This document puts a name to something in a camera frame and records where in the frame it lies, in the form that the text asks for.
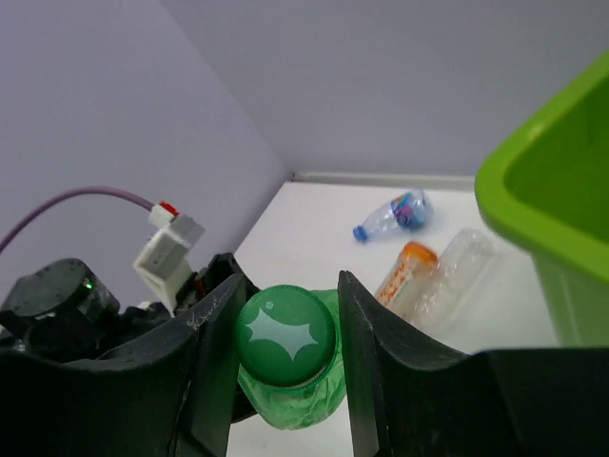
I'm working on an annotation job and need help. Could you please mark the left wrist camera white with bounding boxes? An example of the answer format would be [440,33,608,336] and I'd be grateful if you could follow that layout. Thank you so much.
[133,201,205,317]

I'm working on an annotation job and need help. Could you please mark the green crushed plastic bottle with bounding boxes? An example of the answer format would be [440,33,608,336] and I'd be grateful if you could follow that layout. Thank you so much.
[234,285,346,430]

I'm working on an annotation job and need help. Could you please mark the clear bottle blue-ring cap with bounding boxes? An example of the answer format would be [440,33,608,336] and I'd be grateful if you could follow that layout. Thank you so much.
[409,228,496,335]

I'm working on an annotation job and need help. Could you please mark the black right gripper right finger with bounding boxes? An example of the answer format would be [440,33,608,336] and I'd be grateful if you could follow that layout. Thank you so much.
[338,271,608,456]

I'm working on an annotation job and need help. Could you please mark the green plastic bin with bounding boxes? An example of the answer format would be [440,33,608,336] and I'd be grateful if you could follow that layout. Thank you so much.
[475,54,608,348]

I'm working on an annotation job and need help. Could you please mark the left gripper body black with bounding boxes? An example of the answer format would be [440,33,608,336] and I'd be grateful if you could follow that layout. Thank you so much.
[123,253,238,328]

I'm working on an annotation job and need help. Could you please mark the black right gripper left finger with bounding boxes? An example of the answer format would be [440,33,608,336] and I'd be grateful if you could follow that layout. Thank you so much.
[1,274,247,456]

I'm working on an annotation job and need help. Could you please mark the orange labelled tall bottle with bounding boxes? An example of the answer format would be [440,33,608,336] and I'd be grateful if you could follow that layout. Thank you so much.
[374,241,438,318]

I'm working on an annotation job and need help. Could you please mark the small blue cap bottle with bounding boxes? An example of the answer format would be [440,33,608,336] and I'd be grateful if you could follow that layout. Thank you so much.
[352,189,433,243]

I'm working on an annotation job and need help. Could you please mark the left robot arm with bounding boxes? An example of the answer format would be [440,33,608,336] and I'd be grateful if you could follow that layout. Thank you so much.
[1,254,253,456]

